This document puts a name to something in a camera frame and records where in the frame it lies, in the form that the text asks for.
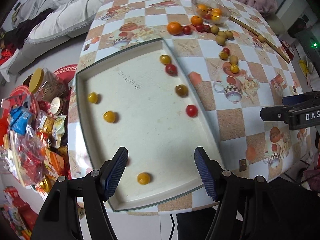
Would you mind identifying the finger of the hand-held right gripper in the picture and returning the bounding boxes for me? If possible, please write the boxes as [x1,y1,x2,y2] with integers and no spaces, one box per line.
[260,106,294,124]
[282,91,320,107]

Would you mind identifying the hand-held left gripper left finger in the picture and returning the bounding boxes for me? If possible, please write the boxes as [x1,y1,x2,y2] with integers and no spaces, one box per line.
[30,147,129,240]

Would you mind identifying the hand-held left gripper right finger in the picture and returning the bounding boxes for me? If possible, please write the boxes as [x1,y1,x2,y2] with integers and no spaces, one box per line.
[194,147,288,240]

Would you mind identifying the white rectangular tray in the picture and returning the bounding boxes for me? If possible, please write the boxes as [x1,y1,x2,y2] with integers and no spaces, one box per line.
[75,37,227,212]

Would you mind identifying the dark yellow cherry tomato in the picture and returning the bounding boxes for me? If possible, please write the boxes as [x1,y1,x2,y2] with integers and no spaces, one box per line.
[174,84,189,97]

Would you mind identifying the clear glass bowl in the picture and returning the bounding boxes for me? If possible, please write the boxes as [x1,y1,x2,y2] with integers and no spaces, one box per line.
[191,0,231,25]

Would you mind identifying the white and yellow toy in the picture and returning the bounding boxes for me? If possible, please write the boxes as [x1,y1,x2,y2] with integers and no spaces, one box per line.
[298,56,315,77]

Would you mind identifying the long wooden stick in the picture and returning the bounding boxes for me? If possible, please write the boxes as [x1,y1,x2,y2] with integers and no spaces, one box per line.
[229,16,290,64]

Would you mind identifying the black box green light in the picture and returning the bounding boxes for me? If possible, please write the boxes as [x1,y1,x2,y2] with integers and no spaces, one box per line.
[295,22,320,60]

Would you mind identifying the white lid jar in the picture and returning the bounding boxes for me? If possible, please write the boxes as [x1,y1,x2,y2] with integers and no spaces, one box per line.
[50,96,68,117]

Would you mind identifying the pile of snack packets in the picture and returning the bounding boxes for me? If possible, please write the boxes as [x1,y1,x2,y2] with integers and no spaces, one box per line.
[0,87,73,193]

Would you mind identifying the red boxes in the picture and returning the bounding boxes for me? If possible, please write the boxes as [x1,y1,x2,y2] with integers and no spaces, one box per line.
[1,186,38,239]

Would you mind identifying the red round mat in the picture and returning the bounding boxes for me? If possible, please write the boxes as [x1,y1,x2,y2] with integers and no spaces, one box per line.
[51,64,78,90]

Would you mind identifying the yellow lid plastic jar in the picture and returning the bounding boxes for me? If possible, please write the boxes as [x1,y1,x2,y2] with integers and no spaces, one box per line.
[28,68,67,100]

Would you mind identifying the large mandarin orange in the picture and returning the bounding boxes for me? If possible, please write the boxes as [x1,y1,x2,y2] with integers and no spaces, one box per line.
[167,21,182,35]

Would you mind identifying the dark garment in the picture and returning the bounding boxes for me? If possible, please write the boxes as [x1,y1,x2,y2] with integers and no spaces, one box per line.
[7,9,54,49]

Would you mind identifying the black cable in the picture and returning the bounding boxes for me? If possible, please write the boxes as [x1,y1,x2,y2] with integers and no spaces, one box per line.
[169,214,176,240]

